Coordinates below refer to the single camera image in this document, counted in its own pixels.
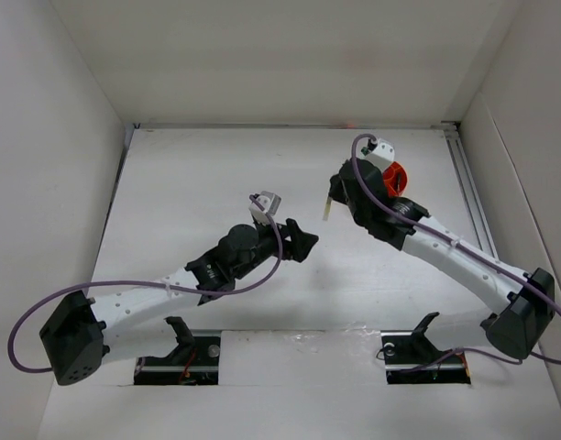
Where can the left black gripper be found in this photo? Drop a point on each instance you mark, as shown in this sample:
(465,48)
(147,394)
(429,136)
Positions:
(298,242)

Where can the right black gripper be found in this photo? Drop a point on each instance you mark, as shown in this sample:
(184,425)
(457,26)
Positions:
(336,189)

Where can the yellow highlighter pen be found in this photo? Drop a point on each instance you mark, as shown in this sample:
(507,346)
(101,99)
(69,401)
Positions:
(327,208)

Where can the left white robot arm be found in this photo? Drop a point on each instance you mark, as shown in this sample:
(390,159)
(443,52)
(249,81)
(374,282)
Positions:
(82,334)

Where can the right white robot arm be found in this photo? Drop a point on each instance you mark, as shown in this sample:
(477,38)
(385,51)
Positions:
(516,310)

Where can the orange round organizer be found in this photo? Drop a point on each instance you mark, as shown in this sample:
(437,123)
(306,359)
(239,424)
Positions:
(395,179)

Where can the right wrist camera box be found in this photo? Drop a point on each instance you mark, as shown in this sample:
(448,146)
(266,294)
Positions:
(379,153)

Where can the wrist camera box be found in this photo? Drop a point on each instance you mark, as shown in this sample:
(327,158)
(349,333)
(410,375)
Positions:
(263,206)
(379,153)

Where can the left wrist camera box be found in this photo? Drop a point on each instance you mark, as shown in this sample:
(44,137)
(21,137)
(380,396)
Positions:
(263,206)

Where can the aluminium side rail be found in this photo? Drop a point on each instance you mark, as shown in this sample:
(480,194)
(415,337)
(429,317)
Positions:
(469,191)

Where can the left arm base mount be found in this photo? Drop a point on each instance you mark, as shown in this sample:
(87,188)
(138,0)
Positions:
(193,361)

